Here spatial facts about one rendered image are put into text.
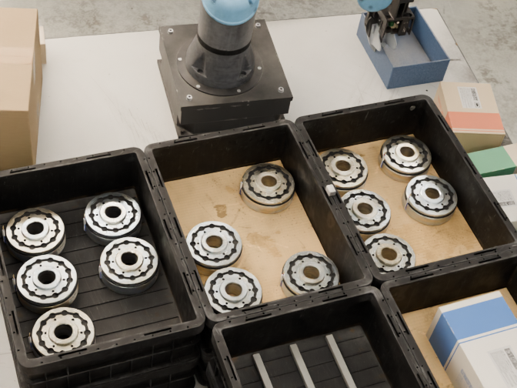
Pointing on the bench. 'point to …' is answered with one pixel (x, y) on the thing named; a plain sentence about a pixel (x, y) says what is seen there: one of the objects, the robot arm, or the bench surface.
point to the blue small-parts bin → (408, 55)
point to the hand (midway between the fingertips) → (375, 44)
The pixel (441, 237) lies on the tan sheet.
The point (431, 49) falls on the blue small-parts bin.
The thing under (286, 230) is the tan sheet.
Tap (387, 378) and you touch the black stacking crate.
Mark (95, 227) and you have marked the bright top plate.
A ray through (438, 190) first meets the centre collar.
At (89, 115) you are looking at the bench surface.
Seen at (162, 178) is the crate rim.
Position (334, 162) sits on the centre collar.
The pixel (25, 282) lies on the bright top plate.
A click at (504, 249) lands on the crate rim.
